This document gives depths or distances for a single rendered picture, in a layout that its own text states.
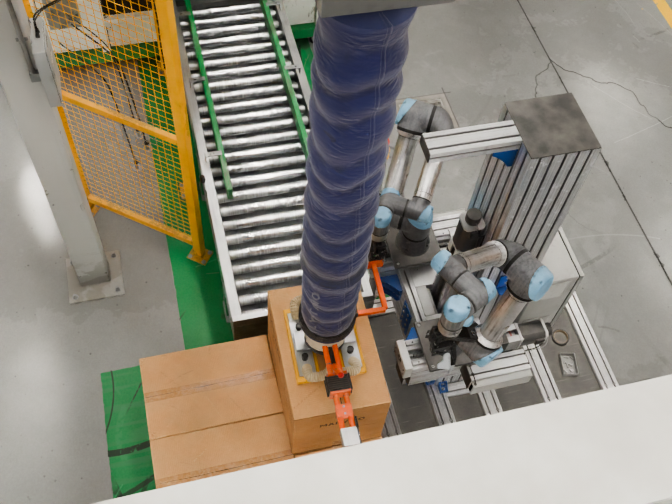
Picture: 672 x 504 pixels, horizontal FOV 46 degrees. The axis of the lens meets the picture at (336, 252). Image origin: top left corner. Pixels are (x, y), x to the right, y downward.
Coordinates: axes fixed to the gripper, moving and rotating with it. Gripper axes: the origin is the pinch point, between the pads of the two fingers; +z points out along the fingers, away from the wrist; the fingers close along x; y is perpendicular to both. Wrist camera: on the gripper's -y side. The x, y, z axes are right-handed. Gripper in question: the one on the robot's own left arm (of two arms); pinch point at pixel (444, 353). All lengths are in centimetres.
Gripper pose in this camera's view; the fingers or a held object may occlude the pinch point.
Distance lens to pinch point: 275.9
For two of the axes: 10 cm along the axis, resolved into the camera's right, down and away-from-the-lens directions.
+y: -9.7, 1.7, -1.9
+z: -0.7, 5.4, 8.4
